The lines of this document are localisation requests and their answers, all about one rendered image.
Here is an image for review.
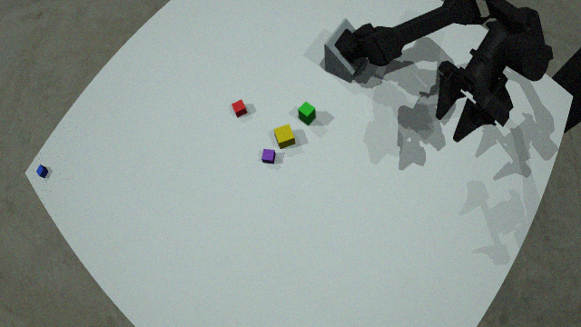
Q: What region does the small blue block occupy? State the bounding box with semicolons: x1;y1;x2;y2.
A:
36;164;48;178

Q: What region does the yellow block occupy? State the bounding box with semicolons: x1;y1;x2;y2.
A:
273;124;295;149

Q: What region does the purple cube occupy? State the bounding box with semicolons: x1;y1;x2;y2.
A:
261;149;276;164

